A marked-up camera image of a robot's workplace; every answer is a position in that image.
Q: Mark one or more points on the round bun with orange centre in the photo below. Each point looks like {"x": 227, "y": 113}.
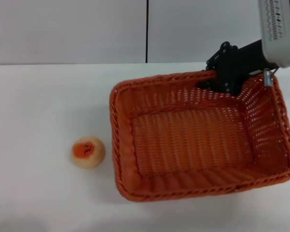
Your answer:
{"x": 88, "y": 152}

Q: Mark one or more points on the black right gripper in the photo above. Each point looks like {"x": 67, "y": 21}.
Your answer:
{"x": 239, "y": 65}

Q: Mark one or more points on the orange woven rectangular basket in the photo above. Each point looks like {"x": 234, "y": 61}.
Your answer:
{"x": 183, "y": 140}

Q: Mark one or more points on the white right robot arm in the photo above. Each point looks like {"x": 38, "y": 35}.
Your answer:
{"x": 280, "y": 29}

